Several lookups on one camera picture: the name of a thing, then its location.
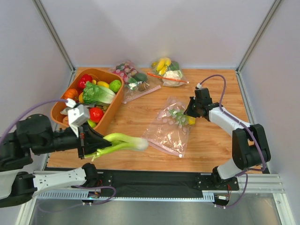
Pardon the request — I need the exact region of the fake yellow lemon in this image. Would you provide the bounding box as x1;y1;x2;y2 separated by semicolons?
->
187;117;195;126

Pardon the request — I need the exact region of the fake green celery stalk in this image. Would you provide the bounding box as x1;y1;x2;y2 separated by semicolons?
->
84;133;149;162

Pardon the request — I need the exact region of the clear zip bag pink slider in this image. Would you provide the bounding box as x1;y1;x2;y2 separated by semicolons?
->
142;97;194;158

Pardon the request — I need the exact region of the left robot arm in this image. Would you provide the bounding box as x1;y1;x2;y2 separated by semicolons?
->
0;114;112;208

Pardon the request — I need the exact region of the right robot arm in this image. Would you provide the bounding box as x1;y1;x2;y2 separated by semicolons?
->
184;87;271;184

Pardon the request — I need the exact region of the fake green apple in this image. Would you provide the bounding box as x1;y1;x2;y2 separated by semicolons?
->
87;119;97;128

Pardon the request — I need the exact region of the fake peach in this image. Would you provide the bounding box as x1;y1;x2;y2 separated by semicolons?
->
62;116;69;127

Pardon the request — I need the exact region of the fake grey fish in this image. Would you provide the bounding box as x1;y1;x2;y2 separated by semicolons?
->
60;107;71;116

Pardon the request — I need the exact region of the fake red tomato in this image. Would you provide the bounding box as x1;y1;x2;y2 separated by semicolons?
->
90;107;104;123

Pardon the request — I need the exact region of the fake white cauliflower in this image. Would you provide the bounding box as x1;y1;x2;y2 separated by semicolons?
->
162;70;183;87

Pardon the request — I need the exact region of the zip bag with bananas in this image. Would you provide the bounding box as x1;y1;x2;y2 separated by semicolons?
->
147;57;189;87

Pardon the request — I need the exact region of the fake orange pumpkin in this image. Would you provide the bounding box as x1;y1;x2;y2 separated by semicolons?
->
63;89;79;101

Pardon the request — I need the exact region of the fake green lettuce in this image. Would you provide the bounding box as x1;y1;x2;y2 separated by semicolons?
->
83;82;116;105

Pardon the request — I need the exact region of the fake yellow banana bunch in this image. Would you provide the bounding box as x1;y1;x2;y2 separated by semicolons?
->
151;58;172;76

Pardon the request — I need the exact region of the fake red bell pepper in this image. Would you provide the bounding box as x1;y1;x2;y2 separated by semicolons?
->
77;74;93;90

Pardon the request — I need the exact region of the zip bag with dotted fruit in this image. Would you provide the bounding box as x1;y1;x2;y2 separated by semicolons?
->
109;60;161;104

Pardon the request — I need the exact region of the fake green avocado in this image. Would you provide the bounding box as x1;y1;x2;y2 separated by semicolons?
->
133;73;148;82

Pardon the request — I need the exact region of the fake lime green fruit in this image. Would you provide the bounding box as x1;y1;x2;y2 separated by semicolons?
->
109;80;122;93

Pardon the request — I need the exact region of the fake pink dragon fruit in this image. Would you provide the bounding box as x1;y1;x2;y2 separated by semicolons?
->
113;63;137;83

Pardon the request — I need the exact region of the orange plastic basket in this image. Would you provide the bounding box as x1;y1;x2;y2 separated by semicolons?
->
50;67;125;138

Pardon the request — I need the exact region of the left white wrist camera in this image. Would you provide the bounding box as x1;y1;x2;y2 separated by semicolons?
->
67;104;90;138

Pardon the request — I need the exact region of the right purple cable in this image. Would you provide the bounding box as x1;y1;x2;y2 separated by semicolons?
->
199;74;267;173

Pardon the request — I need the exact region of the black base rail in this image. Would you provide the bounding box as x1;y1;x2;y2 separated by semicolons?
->
83;170;239;198

